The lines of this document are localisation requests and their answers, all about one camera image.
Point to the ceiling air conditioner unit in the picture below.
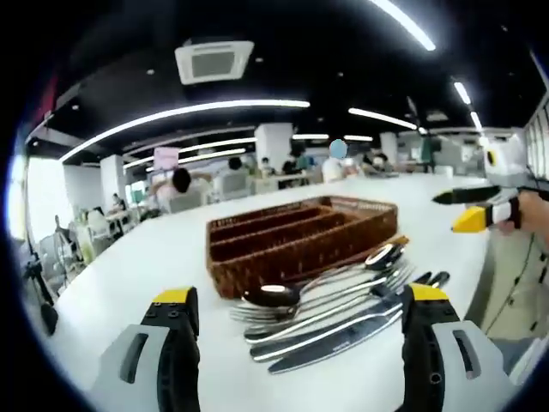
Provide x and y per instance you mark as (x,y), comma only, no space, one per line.
(214,62)

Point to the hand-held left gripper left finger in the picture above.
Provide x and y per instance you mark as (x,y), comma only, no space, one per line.
(171,343)

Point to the white office chair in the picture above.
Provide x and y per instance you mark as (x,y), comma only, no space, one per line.
(231,185)
(188,202)

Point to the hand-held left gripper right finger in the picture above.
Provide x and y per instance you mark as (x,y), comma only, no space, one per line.
(422,343)

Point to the person's right hand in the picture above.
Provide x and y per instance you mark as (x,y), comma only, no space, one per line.
(534,210)

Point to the brown wicker storage basket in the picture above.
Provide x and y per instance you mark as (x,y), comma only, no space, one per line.
(300,249)

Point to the pink hanging sign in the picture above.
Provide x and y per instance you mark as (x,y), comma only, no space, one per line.
(166,158)

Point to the black stand pole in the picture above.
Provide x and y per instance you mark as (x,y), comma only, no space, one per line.
(36,279)

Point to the ceiling light strip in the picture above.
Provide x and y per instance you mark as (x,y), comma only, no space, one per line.
(381,118)
(257,104)
(407,26)

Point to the person's blue jeans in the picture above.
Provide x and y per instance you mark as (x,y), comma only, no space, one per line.
(510,354)

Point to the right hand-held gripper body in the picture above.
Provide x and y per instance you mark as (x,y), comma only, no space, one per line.
(506,159)

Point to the small black object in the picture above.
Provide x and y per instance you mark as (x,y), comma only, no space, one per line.
(49,319)

